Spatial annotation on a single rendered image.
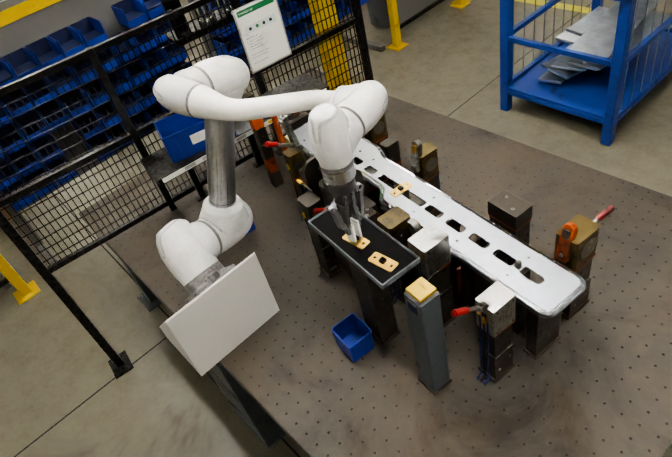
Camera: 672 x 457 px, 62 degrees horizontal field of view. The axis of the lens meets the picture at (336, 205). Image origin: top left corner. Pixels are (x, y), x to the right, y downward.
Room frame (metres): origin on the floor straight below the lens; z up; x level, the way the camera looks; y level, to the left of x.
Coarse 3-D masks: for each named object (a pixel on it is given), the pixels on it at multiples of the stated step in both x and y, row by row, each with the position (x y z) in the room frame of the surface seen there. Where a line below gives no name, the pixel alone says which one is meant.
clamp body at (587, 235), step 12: (576, 216) 1.12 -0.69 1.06; (588, 228) 1.07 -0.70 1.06; (576, 240) 1.04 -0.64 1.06; (588, 240) 1.04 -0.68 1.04; (576, 252) 1.02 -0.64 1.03; (588, 252) 1.04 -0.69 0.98; (564, 264) 1.05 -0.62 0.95; (576, 264) 1.02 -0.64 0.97; (588, 264) 1.06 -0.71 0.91; (588, 276) 1.06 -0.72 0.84; (588, 288) 1.06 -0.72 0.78; (576, 300) 1.03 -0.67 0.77; (588, 300) 1.06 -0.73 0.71; (564, 312) 1.04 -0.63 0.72; (576, 312) 1.03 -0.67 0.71
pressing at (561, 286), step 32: (384, 160) 1.71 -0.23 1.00; (384, 192) 1.53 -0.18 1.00; (416, 192) 1.48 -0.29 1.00; (480, 224) 1.25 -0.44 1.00; (480, 256) 1.12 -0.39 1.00; (512, 256) 1.09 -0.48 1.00; (544, 256) 1.06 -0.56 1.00; (512, 288) 0.98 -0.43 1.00; (544, 288) 0.95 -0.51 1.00; (576, 288) 0.92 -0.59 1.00
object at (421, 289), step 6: (414, 282) 0.96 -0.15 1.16; (420, 282) 0.95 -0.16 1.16; (426, 282) 0.95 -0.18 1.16; (408, 288) 0.94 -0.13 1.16; (414, 288) 0.94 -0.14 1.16; (420, 288) 0.93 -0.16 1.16; (426, 288) 0.93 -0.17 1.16; (432, 288) 0.92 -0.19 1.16; (414, 294) 0.92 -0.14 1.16; (420, 294) 0.92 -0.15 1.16; (426, 294) 0.91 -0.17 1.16; (420, 300) 0.90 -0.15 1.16
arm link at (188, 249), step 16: (176, 224) 1.56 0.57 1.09; (192, 224) 1.58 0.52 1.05; (160, 240) 1.52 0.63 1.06; (176, 240) 1.50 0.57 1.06; (192, 240) 1.50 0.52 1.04; (208, 240) 1.52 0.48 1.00; (176, 256) 1.46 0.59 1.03; (192, 256) 1.45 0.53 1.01; (208, 256) 1.47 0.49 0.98; (176, 272) 1.44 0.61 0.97; (192, 272) 1.42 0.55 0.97
